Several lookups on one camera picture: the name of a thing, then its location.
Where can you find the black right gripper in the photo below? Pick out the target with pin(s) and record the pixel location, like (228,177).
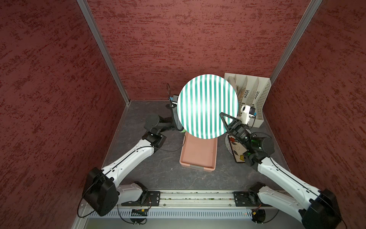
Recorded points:
(233,128)

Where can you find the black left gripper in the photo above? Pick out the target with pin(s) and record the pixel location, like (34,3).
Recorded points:
(181,128)

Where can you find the multicolour speckled round plate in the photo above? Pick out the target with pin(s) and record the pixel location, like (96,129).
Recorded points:
(230,142)

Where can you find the square floral cream plate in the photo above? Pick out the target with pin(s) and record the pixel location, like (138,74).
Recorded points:
(240,149)

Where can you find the green striped round plate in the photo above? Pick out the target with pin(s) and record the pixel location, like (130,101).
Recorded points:
(200,103)

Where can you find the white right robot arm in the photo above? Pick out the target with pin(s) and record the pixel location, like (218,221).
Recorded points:
(314,208)

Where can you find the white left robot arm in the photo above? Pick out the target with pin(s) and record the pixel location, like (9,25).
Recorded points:
(103,189)

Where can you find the pink plastic basket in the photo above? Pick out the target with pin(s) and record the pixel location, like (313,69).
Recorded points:
(199,153)

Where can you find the white plastic file organizer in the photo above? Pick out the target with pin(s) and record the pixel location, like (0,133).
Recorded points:
(251,91)

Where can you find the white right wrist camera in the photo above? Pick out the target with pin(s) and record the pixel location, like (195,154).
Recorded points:
(247,113)

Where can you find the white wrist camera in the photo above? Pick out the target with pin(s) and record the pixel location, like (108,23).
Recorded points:
(247,113)
(174,99)

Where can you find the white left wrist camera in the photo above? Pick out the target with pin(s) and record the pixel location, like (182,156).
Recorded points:
(174,99)

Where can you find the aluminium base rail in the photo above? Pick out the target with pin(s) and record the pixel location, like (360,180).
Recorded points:
(214,199)

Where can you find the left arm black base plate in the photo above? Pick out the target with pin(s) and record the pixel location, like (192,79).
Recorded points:
(147,199)

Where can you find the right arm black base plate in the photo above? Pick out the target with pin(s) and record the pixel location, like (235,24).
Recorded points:
(246,199)

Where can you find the white perforated cable duct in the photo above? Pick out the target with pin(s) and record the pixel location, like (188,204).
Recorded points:
(180,214)

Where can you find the right aluminium corner post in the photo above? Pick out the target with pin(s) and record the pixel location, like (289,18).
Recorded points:
(295,38)

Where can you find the aluminium corner post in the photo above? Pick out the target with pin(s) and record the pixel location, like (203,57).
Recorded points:
(87,13)
(295,38)

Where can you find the left aluminium corner post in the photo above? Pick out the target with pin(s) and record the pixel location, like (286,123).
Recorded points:
(87,13)

